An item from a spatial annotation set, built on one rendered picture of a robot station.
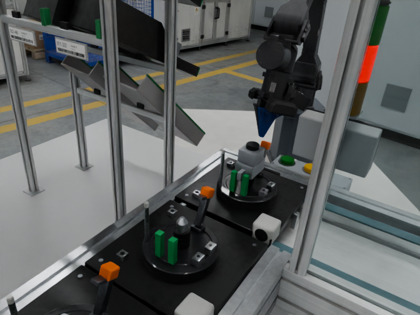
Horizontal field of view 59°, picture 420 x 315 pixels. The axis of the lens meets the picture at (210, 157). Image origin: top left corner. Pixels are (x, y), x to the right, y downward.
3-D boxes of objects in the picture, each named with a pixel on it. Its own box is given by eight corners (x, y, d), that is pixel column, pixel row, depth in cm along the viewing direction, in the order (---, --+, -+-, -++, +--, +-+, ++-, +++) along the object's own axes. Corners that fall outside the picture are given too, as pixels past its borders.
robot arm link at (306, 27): (277, 16, 83) (260, 6, 72) (313, 21, 79) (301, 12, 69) (266, 67, 86) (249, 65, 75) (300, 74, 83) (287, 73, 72)
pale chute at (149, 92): (165, 130, 109) (174, 118, 110) (197, 146, 102) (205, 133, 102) (102, 75, 87) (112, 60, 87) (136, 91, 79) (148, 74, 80)
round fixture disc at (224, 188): (235, 169, 95) (235, 163, 94) (285, 189, 89) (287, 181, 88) (205, 194, 85) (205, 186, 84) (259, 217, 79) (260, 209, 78)
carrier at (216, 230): (170, 206, 83) (170, 157, 77) (267, 251, 72) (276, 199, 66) (84, 270, 65) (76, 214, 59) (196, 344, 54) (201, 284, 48)
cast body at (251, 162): (247, 162, 88) (250, 136, 84) (264, 169, 86) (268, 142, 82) (229, 177, 81) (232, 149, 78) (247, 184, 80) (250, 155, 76)
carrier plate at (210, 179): (227, 162, 102) (228, 155, 101) (310, 194, 92) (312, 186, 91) (174, 203, 84) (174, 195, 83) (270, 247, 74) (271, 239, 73)
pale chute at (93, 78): (128, 117, 116) (135, 105, 117) (155, 131, 108) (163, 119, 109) (60, 63, 93) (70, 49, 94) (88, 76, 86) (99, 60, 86)
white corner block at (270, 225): (259, 227, 79) (262, 211, 77) (279, 235, 77) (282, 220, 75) (249, 238, 75) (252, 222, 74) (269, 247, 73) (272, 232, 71)
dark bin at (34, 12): (120, 54, 105) (129, 29, 104) (150, 65, 98) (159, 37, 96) (22, 15, 82) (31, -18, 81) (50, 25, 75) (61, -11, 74)
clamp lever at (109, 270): (99, 308, 53) (110, 260, 52) (109, 315, 52) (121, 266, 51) (79, 318, 50) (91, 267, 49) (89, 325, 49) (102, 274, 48)
